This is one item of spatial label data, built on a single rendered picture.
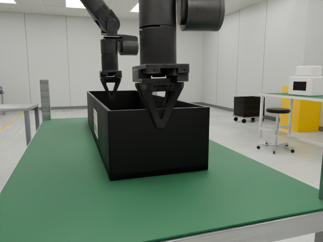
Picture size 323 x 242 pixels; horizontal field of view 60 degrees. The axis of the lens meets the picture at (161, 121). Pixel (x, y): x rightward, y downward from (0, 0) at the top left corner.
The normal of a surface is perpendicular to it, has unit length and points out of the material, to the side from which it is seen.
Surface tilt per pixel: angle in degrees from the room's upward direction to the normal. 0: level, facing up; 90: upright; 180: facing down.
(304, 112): 90
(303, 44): 90
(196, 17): 118
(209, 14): 106
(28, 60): 90
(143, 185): 0
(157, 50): 90
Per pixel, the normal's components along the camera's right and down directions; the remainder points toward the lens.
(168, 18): 0.54, 0.12
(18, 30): 0.31, 0.15
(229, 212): 0.00, -0.99
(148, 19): -0.40, 0.15
